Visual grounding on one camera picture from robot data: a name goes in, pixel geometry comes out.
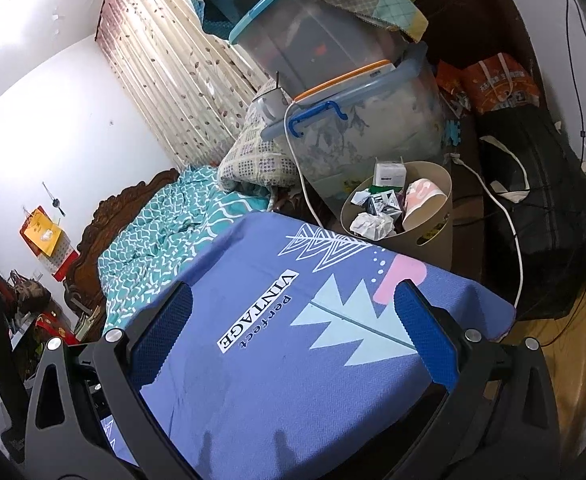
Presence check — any dark brown furniture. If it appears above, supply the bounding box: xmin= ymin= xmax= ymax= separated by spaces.
xmin=383 ymin=0 xmax=539 ymax=281

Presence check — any clear storage box blue handle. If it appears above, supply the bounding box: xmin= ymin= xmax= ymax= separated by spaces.
xmin=260 ymin=42 xmax=449 ymax=216

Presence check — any teal patterned bedsheet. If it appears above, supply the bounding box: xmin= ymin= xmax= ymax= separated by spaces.
xmin=97 ymin=166 xmax=274 ymax=336

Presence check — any yellow red paper bag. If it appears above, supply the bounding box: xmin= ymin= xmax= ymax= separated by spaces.
xmin=19 ymin=205 xmax=64 ymax=257

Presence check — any small orange packet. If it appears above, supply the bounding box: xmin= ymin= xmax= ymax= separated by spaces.
xmin=435 ymin=60 xmax=474 ymax=111

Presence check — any carved wooden headboard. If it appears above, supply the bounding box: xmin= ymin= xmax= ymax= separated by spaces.
xmin=63 ymin=167 xmax=181 ymax=331

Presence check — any black white carton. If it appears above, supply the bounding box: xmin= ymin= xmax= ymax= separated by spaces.
xmin=363 ymin=192 xmax=404 ymax=218

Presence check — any pink white paper cup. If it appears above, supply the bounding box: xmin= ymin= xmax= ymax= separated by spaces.
xmin=400 ymin=178 xmax=449 ymax=233

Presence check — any large orange bag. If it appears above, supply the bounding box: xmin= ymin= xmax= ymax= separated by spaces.
xmin=460 ymin=52 xmax=541 ymax=113

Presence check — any red wall calendar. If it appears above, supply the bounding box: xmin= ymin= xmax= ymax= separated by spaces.
xmin=50 ymin=242 xmax=76 ymax=282

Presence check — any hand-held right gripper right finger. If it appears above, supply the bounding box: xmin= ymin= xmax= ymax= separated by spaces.
xmin=392 ymin=280 xmax=561 ymax=480

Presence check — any blue foam puzzle mat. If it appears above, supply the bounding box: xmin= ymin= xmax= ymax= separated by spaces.
xmin=440 ymin=122 xmax=466 ymax=153

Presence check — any blue printed cloth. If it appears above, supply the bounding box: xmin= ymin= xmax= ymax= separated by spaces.
xmin=100 ymin=212 xmax=518 ymax=480

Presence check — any checked grey pillow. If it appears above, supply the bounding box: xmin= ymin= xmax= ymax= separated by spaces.
xmin=218 ymin=110 xmax=304 ymax=193

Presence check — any beige leaf print curtain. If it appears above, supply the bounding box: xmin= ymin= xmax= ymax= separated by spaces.
xmin=95 ymin=0 xmax=274 ymax=196

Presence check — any large black bag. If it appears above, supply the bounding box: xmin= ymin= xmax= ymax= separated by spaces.
xmin=476 ymin=105 xmax=586 ymax=321

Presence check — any white tissue packet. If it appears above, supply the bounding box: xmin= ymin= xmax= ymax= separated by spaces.
xmin=373 ymin=160 xmax=406 ymax=188

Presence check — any clear storage box blue lid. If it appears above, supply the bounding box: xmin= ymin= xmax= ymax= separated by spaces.
xmin=229 ymin=0 xmax=404 ymax=96

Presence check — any beige plastic wastebasket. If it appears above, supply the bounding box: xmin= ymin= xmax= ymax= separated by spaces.
xmin=340 ymin=161 xmax=454 ymax=271

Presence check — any red box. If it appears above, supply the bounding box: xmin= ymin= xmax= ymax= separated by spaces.
xmin=35 ymin=312 xmax=81 ymax=346

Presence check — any brown handbag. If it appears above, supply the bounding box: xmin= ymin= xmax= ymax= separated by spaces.
xmin=8 ymin=270 xmax=51 ymax=313

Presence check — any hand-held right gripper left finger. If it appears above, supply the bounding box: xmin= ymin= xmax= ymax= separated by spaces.
xmin=23 ymin=280 xmax=199 ymax=480

